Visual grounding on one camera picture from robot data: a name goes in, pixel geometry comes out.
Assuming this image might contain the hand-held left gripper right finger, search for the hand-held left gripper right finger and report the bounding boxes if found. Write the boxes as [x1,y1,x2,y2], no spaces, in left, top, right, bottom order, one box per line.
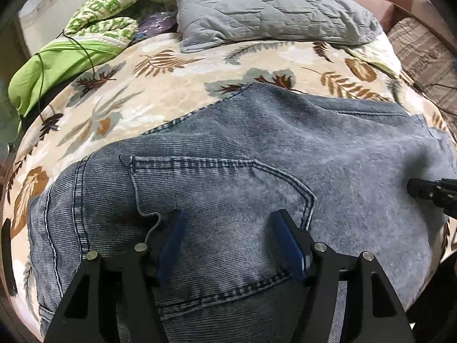
[272,209,418,343]

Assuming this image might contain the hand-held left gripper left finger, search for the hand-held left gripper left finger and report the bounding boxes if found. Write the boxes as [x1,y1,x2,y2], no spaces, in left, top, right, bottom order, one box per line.
[43,209,186,343]

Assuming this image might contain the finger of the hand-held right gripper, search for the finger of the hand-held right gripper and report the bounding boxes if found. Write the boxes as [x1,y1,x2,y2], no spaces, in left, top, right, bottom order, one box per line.
[407,177,457,219]

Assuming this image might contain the blue denim pants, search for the blue denim pants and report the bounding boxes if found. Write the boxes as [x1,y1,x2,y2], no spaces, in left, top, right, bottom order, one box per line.
[27,83,457,343]

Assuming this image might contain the beige leaf-print blanket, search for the beige leaf-print blanket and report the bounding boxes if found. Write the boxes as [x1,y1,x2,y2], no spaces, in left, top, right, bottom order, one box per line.
[0,37,457,331]

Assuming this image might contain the black smartphone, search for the black smartphone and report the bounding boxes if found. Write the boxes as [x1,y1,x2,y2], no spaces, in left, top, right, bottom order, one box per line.
[1,217,18,296]

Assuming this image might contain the purple shiny bag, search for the purple shiny bag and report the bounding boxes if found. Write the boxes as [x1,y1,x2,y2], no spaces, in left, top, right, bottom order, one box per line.
[137,12,178,39]

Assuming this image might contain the grey quilted pillow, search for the grey quilted pillow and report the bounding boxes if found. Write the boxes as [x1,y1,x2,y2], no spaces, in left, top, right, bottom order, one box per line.
[173,0,383,53]

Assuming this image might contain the green white patterned cloth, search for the green white patterned cloth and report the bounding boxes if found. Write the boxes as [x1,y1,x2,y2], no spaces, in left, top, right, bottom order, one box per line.
[63,0,177,45]

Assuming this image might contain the thin black cable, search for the thin black cable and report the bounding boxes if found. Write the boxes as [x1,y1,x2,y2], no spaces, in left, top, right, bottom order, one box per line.
[19,30,99,131]

